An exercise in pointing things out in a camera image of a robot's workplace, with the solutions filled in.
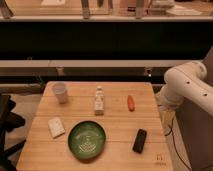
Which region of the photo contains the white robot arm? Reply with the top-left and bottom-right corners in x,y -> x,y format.
157,61 -> 213,116

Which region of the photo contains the small white bottle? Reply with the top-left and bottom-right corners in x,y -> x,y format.
94,86 -> 104,115

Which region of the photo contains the orange carrot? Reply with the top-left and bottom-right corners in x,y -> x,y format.
127,95 -> 135,111

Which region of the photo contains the white paper cup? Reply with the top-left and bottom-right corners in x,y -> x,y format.
52,82 -> 68,104

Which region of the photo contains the green patterned bowl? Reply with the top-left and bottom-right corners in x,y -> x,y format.
68,121 -> 106,160

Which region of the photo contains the white folded cloth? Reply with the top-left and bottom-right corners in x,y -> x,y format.
48,117 -> 65,138

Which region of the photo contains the black office chair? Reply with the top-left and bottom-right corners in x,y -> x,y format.
0,95 -> 26,171

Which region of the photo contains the black cable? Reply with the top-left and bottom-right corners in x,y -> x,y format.
165,115 -> 192,171

